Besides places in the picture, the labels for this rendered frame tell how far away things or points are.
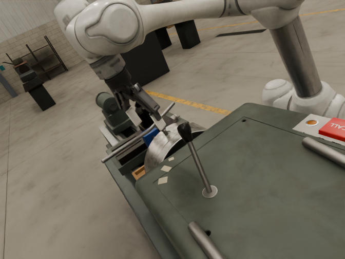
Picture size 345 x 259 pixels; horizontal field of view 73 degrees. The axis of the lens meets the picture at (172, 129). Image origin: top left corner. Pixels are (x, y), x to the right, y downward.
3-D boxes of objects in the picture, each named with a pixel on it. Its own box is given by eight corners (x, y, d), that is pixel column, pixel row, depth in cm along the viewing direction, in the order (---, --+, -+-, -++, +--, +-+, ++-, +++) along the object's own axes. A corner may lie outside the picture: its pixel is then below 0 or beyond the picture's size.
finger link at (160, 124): (154, 108, 73) (156, 108, 72) (165, 124, 77) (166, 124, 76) (148, 114, 72) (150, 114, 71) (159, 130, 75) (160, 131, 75)
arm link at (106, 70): (97, 62, 61) (111, 81, 64) (121, 44, 65) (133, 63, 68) (83, 66, 68) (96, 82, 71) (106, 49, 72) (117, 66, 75)
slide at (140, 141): (179, 126, 150) (176, 121, 148) (121, 165, 138) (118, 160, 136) (166, 119, 165) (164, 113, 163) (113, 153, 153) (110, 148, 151)
